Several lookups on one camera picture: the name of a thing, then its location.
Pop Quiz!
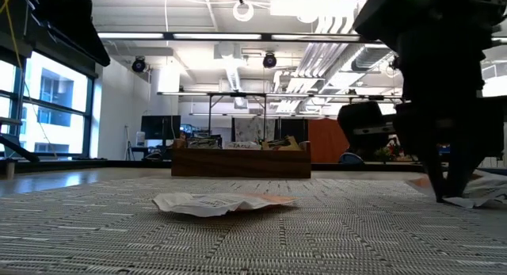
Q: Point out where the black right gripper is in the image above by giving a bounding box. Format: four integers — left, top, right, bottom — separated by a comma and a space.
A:
395, 44, 507, 201

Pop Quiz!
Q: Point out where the brown orange tea packet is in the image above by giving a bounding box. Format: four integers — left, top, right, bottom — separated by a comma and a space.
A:
261, 138, 288, 151

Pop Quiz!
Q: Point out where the wooden tea organizer box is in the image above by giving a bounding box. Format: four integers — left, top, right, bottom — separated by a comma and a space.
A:
171, 138, 312, 179

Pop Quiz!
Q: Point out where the small potted plant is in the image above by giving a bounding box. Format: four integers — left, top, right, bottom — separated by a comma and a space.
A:
374, 146, 397, 162

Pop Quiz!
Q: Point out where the blue chair back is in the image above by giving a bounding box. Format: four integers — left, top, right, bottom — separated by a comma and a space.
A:
338, 152, 364, 165

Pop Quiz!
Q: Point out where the orange partition panel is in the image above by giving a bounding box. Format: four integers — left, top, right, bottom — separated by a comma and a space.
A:
307, 118, 349, 164

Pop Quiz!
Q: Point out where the black partition panel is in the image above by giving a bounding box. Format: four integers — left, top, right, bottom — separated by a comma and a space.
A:
276, 118, 309, 143

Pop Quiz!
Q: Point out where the grey patterned partition panel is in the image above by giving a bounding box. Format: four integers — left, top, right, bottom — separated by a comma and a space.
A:
232, 116, 277, 143

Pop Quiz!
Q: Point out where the grey woven placemat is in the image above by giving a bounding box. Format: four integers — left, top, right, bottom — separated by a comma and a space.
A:
0, 178, 507, 275

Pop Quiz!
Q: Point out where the black computer monitor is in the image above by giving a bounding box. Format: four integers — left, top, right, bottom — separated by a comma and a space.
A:
140, 115, 182, 140

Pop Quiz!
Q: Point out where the long LED light bar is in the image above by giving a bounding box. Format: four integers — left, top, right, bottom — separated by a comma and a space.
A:
97, 31, 397, 44

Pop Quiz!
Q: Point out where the large black-framed window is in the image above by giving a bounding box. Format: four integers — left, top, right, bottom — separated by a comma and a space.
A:
0, 48, 98, 159

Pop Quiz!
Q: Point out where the black metal gantry frame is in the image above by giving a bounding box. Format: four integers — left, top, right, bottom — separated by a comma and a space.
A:
157, 91, 311, 149
309, 93, 403, 121

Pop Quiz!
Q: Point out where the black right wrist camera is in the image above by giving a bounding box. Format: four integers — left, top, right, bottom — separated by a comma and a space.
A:
337, 101, 397, 154

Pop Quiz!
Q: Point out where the white ring lamp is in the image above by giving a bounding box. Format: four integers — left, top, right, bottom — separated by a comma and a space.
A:
232, 0, 255, 23

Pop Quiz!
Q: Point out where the yellow hanging cable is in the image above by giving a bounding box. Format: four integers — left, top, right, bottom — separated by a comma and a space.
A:
0, 0, 60, 159

